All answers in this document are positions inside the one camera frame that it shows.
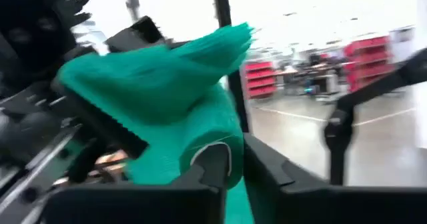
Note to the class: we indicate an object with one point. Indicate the red shelf rack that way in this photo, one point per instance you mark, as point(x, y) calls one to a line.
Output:
point(367, 60)
point(260, 80)

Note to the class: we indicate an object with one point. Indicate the green elastic bandage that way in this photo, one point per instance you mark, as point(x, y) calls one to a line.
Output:
point(160, 90)

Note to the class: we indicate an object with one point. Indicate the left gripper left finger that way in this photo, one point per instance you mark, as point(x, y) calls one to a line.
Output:
point(133, 207)

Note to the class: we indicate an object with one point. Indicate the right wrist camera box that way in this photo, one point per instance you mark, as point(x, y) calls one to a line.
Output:
point(30, 34)

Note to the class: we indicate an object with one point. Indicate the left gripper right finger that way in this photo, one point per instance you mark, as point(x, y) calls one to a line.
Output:
point(333, 207)

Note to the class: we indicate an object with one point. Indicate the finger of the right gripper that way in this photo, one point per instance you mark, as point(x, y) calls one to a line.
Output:
point(96, 124)
point(136, 34)

